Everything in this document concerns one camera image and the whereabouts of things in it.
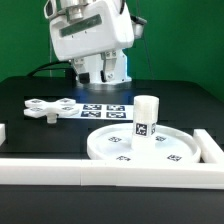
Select white fence rail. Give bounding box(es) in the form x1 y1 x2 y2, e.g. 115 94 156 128
0 124 6 146
0 158 224 190
193 129 224 165

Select white cross-shaped table base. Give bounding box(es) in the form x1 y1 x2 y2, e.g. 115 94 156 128
24 98 79 124

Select white front fence rail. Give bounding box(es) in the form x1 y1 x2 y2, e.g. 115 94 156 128
0 158 224 190

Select white marker sheet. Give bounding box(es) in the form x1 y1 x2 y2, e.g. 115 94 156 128
57 103 136 122

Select black cables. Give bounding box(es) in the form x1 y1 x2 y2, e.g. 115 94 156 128
27 60 74 78

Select white round table top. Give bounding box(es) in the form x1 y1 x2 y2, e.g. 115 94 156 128
87 123 201 164

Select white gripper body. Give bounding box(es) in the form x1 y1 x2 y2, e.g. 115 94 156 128
44 0 134 61

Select white left fence rail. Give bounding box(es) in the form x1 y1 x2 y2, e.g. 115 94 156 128
0 124 6 146

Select white right fence rail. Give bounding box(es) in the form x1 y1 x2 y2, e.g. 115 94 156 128
193 129 224 165

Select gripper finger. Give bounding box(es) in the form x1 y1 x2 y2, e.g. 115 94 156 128
73 58 90 84
101 51 117 82

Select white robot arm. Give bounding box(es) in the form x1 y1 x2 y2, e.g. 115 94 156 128
44 0 146 88

